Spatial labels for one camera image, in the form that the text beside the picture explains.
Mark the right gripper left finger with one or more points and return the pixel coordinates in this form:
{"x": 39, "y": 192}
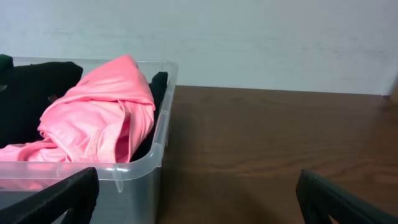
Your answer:
{"x": 74, "y": 197}

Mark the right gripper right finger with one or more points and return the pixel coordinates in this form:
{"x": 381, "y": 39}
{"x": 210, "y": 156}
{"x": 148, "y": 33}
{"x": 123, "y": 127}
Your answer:
{"x": 321, "y": 202}

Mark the dark green cloth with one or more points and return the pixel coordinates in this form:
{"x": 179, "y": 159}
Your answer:
{"x": 6, "y": 67}

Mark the pink cloth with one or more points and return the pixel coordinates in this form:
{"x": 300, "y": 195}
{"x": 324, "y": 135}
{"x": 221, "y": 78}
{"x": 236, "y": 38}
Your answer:
{"x": 104, "y": 118}

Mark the clear plastic storage bin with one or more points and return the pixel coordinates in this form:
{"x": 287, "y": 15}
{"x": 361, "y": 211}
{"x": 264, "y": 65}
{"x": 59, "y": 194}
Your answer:
{"x": 128, "y": 192}

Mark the black cloth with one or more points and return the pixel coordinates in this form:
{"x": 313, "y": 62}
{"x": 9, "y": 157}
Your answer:
{"x": 27, "y": 96}

